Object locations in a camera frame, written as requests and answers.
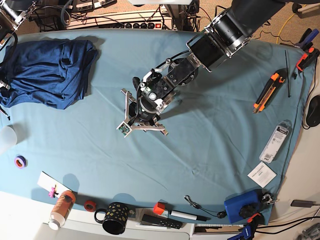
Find yellow cable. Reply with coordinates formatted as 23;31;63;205
276;0;311;45

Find pink small clip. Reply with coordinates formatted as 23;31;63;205
48;185;60;198

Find blue box with knob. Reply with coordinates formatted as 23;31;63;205
224;190;262;224

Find teal table cloth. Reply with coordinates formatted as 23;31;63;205
0;29;319;213

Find black orange utility knife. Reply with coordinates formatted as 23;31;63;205
252;68;287;114

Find black remote control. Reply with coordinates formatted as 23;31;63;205
141;214;184;229

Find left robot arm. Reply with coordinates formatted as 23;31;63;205
116;0;286;137

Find red cube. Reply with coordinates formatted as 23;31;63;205
153;202;166;215

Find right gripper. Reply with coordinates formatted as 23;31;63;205
0;80;11;90

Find black zip tie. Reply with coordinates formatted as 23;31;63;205
284;50;291;98

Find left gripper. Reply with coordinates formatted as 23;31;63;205
121;88;169;136

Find blue spring clamp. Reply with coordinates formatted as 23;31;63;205
294;28;320;48

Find white black marker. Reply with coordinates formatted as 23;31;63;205
168;210;210;222

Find translucent plastic cup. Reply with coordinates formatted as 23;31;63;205
0;126;18;155

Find red tape roll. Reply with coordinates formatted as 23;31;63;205
83;200;97;212

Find silver key ring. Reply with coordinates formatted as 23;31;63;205
261;193;280;206

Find orange plastic bottle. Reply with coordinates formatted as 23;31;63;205
48;190;76;231

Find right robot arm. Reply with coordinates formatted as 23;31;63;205
0;0;37;67

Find purple tape roll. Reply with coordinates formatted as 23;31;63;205
14;155;27;169

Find white paper card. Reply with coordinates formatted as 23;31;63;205
247;161;277;188

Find orange black bar clamp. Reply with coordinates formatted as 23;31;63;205
296;47;320;73

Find carabiner with black lanyard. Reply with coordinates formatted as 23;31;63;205
184;195;227;219

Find white paper strip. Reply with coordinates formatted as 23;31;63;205
37;171;70;194

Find blue orange bottom clamp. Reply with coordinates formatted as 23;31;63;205
227;212;265;240

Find dark blue t-shirt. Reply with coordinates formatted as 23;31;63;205
0;40;98;110

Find clear blister pack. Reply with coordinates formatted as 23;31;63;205
259;119;292;164

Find black mug yellow dots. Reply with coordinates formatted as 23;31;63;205
94;202;130;235

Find black adapter block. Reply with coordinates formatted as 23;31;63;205
290;199;314;208

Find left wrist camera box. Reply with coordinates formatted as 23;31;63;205
116;121;133;138

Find black computer mouse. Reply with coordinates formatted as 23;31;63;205
306;95;320;128

